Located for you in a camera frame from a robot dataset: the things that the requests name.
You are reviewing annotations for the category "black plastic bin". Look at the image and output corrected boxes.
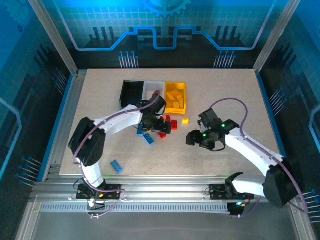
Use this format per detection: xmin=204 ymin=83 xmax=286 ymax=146
xmin=118 ymin=79 xmax=146 ymax=110

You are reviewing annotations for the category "aluminium frame post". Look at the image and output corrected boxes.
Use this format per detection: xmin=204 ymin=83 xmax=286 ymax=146
xmin=253 ymin=0 xmax=302 ymax=73
xmin=27 ymin=0 xmax=79 ymax=76

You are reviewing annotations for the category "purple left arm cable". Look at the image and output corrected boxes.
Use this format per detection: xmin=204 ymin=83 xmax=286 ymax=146
xmin=71 ymin=89 xmax=162 ymax=220

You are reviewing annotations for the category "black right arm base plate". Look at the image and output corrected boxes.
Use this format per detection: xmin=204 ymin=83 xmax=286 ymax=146
xmin=208 ymin=183 xmax=255 ymax=201

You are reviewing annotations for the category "aluminium frame rail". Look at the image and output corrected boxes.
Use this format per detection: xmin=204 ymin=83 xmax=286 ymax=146
xmin=29 ymin=174 xmax=301 ymax=203

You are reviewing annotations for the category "slotted grey cable duct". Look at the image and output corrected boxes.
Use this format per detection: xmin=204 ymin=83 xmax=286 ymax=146
xmin=39 ymin=203 xmax=232 ymax=214

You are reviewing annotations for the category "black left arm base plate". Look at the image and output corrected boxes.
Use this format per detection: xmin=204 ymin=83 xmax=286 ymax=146
xmin=75 ymin=183 xmax=123 ymax=201

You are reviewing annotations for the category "black controller box with LEDs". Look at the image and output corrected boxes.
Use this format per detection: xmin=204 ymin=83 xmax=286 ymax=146
xmin=227 ymin=201 xmax=245 ymax=218

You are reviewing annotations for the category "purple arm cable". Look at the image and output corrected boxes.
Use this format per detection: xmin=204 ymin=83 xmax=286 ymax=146
xmin=71 ymin=89 xmax=162 ymax=220
xmin=211 ymin=97 xmax=310 ymax=218

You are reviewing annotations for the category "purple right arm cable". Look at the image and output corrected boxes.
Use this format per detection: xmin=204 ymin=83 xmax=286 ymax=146
xmin=211 ymin=97 xmax=310 ymax=218

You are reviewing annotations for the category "aluminium side rail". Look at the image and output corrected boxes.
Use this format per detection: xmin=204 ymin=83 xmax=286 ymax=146
xmin=41 ymin=69 xmax=88 ymax=182

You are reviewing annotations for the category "blue table edge strip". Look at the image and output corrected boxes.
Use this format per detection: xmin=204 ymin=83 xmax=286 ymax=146
xmin=256 ymin=72 xmax=288 ymax=157
xmin=36 ymin=74 xmax=75 ymax=183

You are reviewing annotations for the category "right wire with yellow connector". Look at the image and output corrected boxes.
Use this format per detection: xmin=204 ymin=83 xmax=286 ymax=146
xmin=199 ymin=141 xmax=227 ymax=153

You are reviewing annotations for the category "yellow plastic bin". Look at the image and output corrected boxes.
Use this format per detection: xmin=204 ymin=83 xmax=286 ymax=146
xmin=163 ymin=81 xmax=188 ymax=116

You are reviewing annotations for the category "white plastic bin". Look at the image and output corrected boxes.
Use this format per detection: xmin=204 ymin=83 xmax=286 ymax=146
xmin=141 ymin=80 xmax=167 ymax=106

